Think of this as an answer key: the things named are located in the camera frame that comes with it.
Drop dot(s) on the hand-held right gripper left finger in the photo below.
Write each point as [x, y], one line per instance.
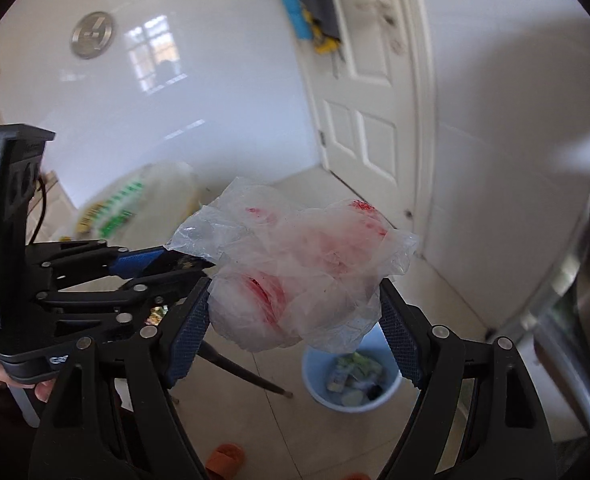
[190, 340]

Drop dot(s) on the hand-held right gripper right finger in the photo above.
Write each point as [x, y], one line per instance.
[400, 335]

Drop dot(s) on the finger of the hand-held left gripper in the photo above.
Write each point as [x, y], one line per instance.
[125, 310]
[135, 262]

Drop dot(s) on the light blue waste bin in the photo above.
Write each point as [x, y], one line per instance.
[317, 390]

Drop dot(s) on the clear plastic bag red print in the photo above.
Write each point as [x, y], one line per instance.
[300, 270]

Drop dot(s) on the green wrapper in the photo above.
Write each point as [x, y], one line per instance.
[360, 364]

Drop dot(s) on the white sack with green print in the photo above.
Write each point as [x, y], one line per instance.
[145, 200]

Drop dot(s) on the dark chair leg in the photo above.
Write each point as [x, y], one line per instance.
[245, 372]

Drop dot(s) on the orange slipper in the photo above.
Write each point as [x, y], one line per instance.
[225, 462]

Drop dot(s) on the white panel door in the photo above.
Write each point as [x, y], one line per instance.
[370, 130]

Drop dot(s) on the yellow hanging cloth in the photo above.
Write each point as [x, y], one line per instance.
[325, 42]

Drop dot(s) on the blue hanging towel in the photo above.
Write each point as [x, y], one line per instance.
[287, 5]

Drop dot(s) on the grey hanging cloth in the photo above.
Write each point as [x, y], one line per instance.
[320, 0]

